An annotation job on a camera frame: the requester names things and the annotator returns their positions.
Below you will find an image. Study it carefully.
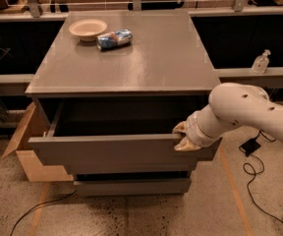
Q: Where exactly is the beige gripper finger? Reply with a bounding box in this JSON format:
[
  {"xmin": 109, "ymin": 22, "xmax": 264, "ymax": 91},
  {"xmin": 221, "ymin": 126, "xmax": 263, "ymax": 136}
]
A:
[
  {"xmin": 172, "ymin": 121, "xmax": 186, "ymax": 136},
  {"xmin": 174, "ymin": 138, "xmax": 200, "ymax": 151}
]

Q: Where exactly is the grey drawer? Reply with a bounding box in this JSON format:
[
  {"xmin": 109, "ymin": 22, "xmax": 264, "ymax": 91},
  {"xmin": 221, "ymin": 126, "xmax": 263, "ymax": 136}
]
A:
[
  {"xmin": 74, "ymin": 178, "xmax": 191, "ymax": 196},
  {"xmin": 29, "ymin": 100, "xmax": 219, "ymax": 175}
]

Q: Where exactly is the black power adapter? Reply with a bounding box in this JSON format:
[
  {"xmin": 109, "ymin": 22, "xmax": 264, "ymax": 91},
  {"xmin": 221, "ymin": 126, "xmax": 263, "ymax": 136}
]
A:
[{"xmin": 239, "ymin": 139, "xmax": 260, "ymax": 156}]

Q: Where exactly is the grey bottom drawer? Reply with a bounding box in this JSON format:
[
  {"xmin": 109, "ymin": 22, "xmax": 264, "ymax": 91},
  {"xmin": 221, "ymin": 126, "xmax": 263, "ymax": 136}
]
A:
[{"xmin": 74, "ymin": 178, "xmax": 191, "ymax": 196}]

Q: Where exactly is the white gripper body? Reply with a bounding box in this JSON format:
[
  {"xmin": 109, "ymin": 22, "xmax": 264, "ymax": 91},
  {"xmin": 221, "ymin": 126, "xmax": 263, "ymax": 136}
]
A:
[{"xmin": 186, "ymin": 111, "xmax": 221, "ymax": 148}]

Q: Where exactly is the crushed blue soda can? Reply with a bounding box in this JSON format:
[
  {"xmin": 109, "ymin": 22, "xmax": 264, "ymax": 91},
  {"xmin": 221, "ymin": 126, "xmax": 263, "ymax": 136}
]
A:
[{"xmin": 96, "ymin": 29, "xmax": 133, "ymax": 51}]

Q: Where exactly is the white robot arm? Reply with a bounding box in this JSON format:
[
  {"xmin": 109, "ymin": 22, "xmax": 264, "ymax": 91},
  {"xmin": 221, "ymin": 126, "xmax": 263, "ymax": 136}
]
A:
[{"xmin": 173, "ymin": 83, "xmax": 283, "ymax": 151}]

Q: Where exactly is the clear sanitizer pump bottle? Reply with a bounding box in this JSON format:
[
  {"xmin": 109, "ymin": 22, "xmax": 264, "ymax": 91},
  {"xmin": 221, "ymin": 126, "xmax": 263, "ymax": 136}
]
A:
[{"xmin": 252, "ymin": 49, "xmax": 271, "ymax": 74}]

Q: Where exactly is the grey metal railing frame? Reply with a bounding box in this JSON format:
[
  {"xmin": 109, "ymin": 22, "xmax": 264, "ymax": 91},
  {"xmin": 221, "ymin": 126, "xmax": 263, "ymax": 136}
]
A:
[{"xmin": 0, "ymin": 0, "xmax": 283, "ymax": 24}]

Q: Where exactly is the beige bowl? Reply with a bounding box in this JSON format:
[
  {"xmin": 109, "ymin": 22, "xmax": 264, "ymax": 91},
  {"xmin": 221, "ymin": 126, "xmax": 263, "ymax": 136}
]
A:
[{"xmin": 69, "ymin": 19, "xmax": 107, "ymax": 41}]

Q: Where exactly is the open cardboard box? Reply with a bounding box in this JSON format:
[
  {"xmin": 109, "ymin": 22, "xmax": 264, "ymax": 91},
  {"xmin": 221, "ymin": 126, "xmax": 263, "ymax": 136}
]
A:
[{"xmin": 2, "ymin": 103, "xmax": 74, "ymax": 182}]

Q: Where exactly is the grey top drawer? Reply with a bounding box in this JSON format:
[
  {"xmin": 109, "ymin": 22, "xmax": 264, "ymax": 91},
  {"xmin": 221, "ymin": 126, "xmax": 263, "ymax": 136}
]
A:
[{"xmin": 29, "ymin": 100, "xmax": 219, "ymax": 175}]

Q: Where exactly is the black floor cable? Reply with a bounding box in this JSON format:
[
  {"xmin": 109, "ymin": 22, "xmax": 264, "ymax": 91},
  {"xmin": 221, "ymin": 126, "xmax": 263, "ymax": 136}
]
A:
[{"xmin": 9, "ymin": 190, "xmax": 78, "ymax": 236}]

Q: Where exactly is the grey drawer cabinet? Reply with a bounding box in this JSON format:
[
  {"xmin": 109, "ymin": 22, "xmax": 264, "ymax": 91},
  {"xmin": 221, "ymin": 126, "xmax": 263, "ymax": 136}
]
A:
[{"xmin": 25, "ymin": 9, "xmax": 225, "ymax": 197}]

